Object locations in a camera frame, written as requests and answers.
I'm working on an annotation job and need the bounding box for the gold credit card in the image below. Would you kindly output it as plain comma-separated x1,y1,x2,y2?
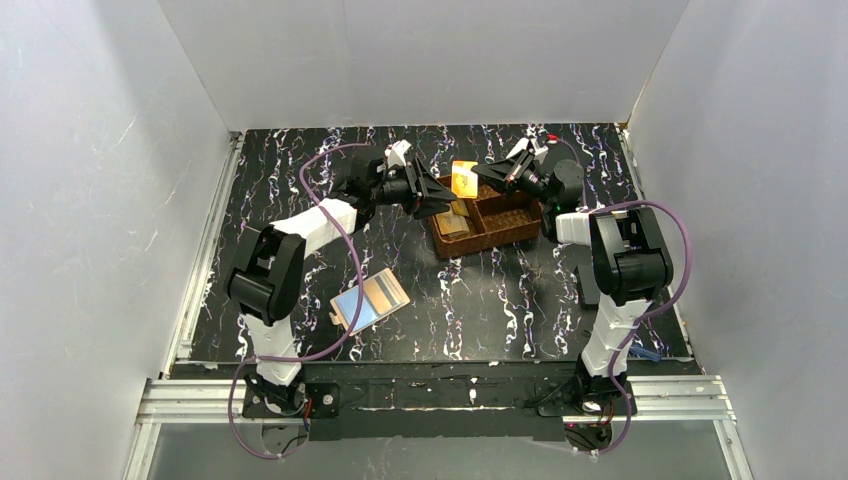
451,160,479,199

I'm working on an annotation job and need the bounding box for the brown woven divided basket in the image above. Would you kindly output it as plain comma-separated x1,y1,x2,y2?
427,182,542,259

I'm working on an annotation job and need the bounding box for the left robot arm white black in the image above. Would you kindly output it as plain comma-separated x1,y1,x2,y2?
225,148,456,386

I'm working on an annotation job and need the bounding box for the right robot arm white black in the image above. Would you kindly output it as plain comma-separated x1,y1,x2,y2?
472,150,674,402

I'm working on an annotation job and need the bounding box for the black pad on table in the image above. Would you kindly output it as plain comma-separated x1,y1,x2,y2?
574,264,601,310

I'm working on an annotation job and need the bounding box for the red blue screwdriver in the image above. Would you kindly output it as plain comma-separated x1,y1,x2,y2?
628,344,663,362

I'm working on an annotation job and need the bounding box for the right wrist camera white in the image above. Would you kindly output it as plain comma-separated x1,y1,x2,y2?
506,137,548,164

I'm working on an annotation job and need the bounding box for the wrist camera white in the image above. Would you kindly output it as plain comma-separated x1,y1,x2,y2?
506,137,548,164
384,140,412,169

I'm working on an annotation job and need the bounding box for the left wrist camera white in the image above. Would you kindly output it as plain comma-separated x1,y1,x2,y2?
384,140,412,169

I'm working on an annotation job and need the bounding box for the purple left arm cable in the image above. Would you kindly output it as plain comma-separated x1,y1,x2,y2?
227,142,372,462

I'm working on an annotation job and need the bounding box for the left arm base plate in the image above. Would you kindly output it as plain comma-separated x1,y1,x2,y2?
241,382,341,419

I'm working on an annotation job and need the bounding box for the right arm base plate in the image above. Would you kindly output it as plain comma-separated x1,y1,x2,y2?
522,377,638,423

